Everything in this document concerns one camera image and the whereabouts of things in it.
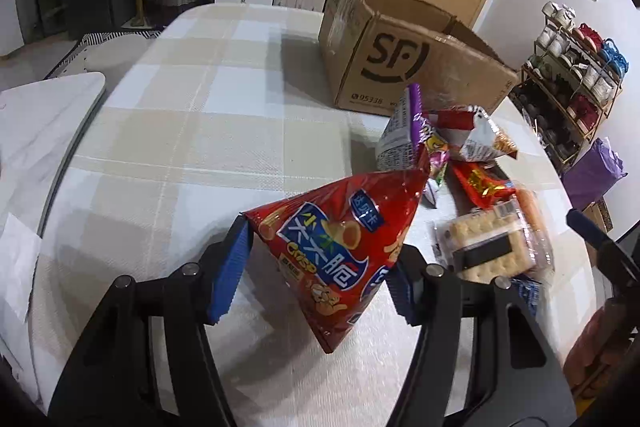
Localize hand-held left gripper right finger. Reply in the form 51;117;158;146
385;243;576;427

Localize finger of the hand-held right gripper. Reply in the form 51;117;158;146
566;208;640;288

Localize small cardboard box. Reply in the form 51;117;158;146
582;199;613;233

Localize clear cracker packet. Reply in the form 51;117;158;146
432;199;556;283

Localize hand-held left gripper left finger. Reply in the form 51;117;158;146
47;213;253;427

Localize person's right hand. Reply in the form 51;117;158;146
570;304;640;400

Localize grey striped rug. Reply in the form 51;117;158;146
47;29;163;80

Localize white marble side table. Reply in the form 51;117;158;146
0;72;107;258

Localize blue snack packet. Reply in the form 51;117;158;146
517;277;543;319

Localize purple pink snack bag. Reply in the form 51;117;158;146
376;84;451;209

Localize orange sausage packet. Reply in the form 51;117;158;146
515;188;551;238

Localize white orange snack bag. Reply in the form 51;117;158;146
432;104;519;162

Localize white paper sheet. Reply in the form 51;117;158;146
0;213;42;323

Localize red snack packet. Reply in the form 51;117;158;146
450;161;518;210

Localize brown cardboard box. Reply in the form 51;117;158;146
318;0;519;116

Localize red chip bag blue label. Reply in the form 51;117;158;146
242;169;431;354

